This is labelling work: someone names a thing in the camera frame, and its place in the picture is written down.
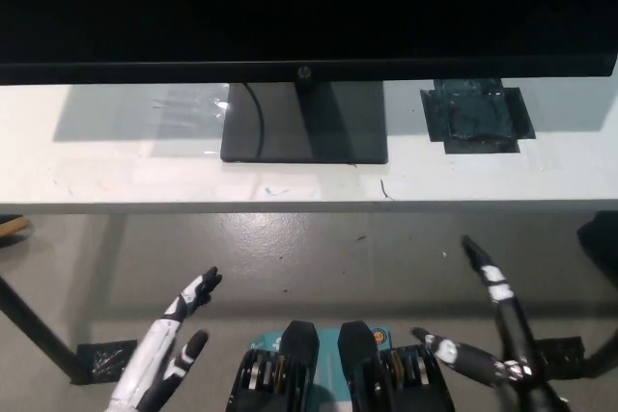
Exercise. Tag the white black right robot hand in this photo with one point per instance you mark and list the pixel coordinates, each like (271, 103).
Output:
(514, 325)

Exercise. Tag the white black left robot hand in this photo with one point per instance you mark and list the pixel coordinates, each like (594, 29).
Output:
(154, 349)

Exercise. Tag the black HP monitor screen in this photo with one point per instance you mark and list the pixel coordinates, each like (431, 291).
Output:
(193, 11)

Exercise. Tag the black teal robot body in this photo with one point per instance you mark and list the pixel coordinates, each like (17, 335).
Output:
(357, 364)

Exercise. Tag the black monitor stand base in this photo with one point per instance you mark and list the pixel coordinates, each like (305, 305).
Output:
(338, 127)

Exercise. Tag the black floor tape patch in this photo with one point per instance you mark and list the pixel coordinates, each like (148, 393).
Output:
(106, 359)
(560, 349)

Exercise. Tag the black metal table leg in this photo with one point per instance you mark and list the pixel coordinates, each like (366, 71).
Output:
(603, 354)
(43, 335)

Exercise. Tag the bulky black object on floor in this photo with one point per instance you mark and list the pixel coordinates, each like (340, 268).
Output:
(601, 243)

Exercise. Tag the brown wooden object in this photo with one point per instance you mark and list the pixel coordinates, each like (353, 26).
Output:
(12, 226)

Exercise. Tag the black tape patch on tabletop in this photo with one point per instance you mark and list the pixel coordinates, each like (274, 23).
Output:
(470, 118)

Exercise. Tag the clear plastic tape sheet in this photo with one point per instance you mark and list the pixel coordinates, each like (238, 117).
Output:
(193, 103)

